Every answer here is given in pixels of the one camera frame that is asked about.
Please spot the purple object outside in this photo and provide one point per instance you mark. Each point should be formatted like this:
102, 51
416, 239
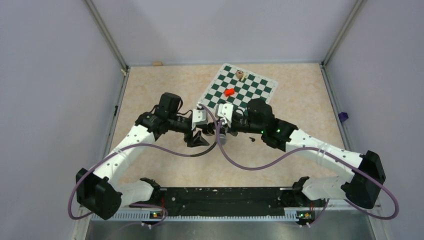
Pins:
343, 116

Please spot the red toy brick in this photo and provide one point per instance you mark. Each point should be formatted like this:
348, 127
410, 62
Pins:
229, 92

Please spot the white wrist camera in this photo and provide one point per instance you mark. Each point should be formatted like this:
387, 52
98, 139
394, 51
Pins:
199, 118
224, 111

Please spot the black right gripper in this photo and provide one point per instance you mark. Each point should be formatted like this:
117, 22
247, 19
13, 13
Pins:
231, 130

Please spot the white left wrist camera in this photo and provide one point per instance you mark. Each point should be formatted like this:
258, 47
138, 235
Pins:
199, 118

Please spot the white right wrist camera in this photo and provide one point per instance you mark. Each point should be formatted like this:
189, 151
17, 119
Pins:
224, 111

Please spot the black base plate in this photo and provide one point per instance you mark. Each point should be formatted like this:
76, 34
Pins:
230, 201

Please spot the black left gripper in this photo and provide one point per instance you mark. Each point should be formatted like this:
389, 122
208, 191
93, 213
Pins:
196, 140

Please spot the wooden letter cube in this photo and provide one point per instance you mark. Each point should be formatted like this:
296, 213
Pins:
239, 74

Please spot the green white chessboard mat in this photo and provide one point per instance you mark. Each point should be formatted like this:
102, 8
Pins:
255, 86

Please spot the black earbud case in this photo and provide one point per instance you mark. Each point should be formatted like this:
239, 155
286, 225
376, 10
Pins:
209, 130

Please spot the wooden cork piece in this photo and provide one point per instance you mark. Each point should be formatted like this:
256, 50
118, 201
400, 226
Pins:
157, 64

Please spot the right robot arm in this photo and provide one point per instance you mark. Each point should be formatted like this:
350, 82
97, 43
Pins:
356, 173

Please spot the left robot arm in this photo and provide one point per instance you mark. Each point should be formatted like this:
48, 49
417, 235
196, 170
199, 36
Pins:
98, 189

